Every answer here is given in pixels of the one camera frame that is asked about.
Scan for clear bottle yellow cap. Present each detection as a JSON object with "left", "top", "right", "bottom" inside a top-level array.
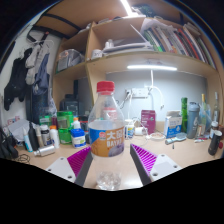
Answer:
[{"left": 199, "top": 93, "right": 210, "bottom": 134}]

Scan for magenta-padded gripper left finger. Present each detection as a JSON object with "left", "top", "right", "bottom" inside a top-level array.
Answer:
[{"left": 45, "top": 145, "right": 94, "bottom": 187}]

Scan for white wall power strip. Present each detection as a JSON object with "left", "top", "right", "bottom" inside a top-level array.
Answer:
[{"left": 125, "top": 87, "right": 150, "bottom": 99}]

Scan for under-shelf light bar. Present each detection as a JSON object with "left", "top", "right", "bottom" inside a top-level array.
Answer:
[{"left": 126, "top": 64, "right": 178, "bottom": 72}]

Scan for white jar blue label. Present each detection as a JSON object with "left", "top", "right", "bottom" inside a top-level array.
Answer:
[{"left": 70, "top": 117, "right": 87, "bottom": 149}]

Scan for blue and white carton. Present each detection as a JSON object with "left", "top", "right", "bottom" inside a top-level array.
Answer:
[{"left": 163, "top": 110, "right": 183, "bottom": 139}]

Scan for silver metal can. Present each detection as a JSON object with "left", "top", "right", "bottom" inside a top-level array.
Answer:
[{"left": 33, "top": 144, "right": 56, "bottom": 158}]

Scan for hanging dark clothes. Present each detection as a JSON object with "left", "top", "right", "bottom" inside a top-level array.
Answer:
[{"left": 3, "top": 43, "right": 54, "bottom": 113}]

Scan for light blue hairbrush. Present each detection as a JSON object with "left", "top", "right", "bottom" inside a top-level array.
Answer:
[{"left": 164, "top": 132, "right": 188, "bottom": 146}]

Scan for wooden shelf unit with books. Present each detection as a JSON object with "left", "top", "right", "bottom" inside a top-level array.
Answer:
[{"left": 53, "top": 6, "right": 224, "bottom": 111}]

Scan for clear glass bottle white cap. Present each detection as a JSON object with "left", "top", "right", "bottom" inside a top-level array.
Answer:
[{"left": 213, "top": 91, "right": 221, "bottom": 124}]

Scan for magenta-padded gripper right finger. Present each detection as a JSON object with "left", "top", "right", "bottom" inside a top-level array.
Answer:
[{"left": 129, "top": 143, "right": 183, "bottom": 186}]

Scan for green glass bottle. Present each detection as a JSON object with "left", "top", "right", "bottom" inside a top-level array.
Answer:
[{"left": 180, "top": 96, "right": 189, "bottom": 133}]

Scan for black mug white inside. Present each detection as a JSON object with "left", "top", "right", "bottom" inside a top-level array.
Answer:
[{"left": 208, "top": 130, "right": 223, "bottom": 157}]

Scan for white bottle orange cap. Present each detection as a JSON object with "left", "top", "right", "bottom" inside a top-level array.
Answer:
[{"left": 49, "top": 125, "right": 61, "bottom": 150}]

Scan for magenta box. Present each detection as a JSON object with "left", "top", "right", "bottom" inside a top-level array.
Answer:
[{"left": 140, "top": 109, "right": 157, "bottom": 135}]

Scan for ceiling light strip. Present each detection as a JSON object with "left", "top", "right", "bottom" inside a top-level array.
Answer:
[{"left": 119, "top": 0, "right": 134, "bottom": 17}]

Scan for black bag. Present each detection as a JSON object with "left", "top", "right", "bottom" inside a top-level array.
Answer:
[{"left": 0, "top": 128, "right": 19, "bottom": 160}]

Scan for clear water bottle red cap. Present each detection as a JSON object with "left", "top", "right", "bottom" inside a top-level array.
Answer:
[{"left": 87, "top": 80, "right": 126, "bottom": 192}]

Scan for green canister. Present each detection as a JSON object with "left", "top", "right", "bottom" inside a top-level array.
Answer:
[{"left": 56, "top": 110, "right": 74, "bottom": 145}]

